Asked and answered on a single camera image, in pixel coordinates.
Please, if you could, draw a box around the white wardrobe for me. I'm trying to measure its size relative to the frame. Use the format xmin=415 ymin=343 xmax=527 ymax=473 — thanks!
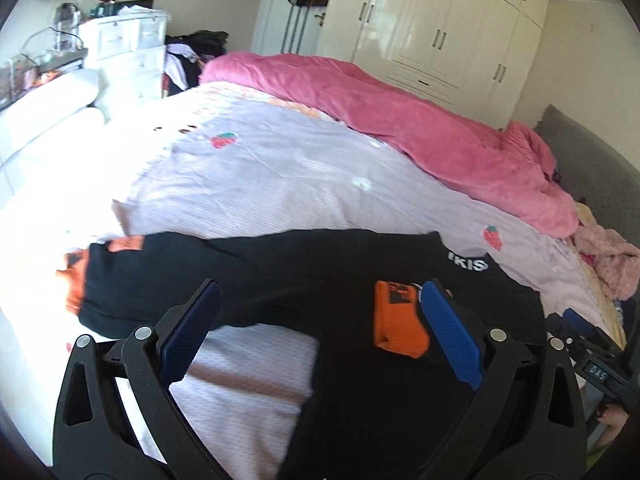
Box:
xmin=315 ymin=0 xmax=551 ymax=133

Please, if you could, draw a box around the white door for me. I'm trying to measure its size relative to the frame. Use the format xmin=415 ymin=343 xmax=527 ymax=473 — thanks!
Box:
xmin=250 ymin=0 xmax=331 ymax=56

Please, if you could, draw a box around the black white striped hanging strap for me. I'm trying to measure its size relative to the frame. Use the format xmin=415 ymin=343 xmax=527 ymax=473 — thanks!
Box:
xmin=286 ymin=5 xmax=307 ymax=54

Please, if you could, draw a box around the pink fuzzy cloth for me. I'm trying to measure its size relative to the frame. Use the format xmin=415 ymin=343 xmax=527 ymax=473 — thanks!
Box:
xmin=572 ymin=222 xmax=640 ymax=301

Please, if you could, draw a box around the black sweater with orange cuffs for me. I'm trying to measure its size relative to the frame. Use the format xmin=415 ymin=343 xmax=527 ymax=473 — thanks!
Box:
xmin=56 ymin=230 xmax=551 ymax=480

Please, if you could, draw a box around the pile of dark clothes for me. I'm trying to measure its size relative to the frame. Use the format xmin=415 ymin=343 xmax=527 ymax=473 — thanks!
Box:
xmin=162 ymin=30 xmax=231 ymax=96

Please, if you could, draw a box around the white drawer chest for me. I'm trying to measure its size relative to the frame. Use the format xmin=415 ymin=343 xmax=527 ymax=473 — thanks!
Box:
xmin=80 ymin=10 xmax=171 ymax=121

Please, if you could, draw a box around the pink duvet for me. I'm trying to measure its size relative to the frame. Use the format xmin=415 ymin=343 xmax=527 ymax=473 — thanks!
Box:
xmin=199 ymin=51 xmax=581 ymax=239

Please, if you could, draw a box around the strawberry print bed sheet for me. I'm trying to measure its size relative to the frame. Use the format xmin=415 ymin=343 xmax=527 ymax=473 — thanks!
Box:
xmin=0 ymin=80 xmax=626 ymax=480

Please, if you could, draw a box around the clear water bottle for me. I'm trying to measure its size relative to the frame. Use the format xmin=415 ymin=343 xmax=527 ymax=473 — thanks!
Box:
xmin=54 ymin=2 xmax=82 ymax=52

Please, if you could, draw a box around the cluttered glass desk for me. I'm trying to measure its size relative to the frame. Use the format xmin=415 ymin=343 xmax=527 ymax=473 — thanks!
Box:
xmin=0 ymin=47 xmax=90 ymax=111

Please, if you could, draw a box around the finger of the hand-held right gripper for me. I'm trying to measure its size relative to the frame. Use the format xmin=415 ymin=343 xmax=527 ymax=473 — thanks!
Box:
xmin=546 ymin=308 xmax=608 ymax=348

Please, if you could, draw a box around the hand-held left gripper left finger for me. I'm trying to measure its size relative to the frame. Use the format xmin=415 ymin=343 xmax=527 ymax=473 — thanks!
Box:
xmin=52 ymin=277 xmax=236 ymax=480

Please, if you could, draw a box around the person's right hand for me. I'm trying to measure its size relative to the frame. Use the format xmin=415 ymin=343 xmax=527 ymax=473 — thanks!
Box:
xmin=590 ymin=404 xmax=627 ymax=450

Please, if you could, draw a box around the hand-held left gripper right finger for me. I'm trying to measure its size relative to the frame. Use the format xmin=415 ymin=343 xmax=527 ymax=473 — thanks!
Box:
xmin=415 ymin=278 xmax=587 ymax=480

